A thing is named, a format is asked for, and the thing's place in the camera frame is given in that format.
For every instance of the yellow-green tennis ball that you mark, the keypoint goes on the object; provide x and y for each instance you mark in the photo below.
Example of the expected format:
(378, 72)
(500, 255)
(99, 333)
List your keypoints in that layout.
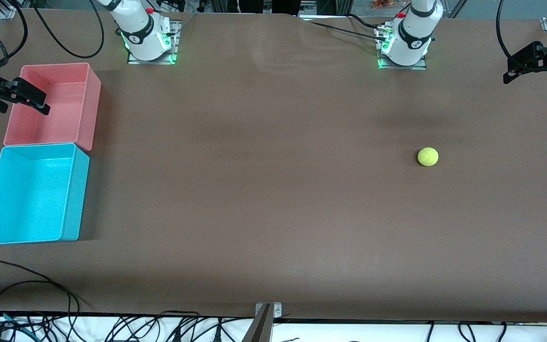
(428, 156)

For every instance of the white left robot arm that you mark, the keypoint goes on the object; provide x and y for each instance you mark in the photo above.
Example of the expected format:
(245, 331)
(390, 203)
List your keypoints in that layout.
(413, 33)

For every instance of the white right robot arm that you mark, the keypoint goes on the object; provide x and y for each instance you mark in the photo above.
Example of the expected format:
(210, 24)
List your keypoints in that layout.
(140, 28)

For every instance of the pink plastic bin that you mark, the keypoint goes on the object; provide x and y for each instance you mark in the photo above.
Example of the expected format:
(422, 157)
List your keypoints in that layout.
(64, 109)

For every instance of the blue plastic bin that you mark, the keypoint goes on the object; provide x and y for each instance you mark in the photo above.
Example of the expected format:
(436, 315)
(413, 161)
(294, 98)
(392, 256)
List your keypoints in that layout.
(26, 199)

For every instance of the orange object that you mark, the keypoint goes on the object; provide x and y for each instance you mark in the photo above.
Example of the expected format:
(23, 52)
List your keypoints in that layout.
(382, 4)

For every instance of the diagonal aluminium frame post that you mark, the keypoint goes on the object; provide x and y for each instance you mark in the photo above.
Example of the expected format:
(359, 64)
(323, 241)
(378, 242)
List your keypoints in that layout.
(458, 7)

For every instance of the dark camera mount pole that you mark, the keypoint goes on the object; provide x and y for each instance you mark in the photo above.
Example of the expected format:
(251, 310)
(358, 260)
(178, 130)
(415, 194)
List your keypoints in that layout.
(260, 330)

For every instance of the grey metal bracket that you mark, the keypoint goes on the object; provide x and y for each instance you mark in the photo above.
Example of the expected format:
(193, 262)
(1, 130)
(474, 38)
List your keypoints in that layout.
(277, 311)

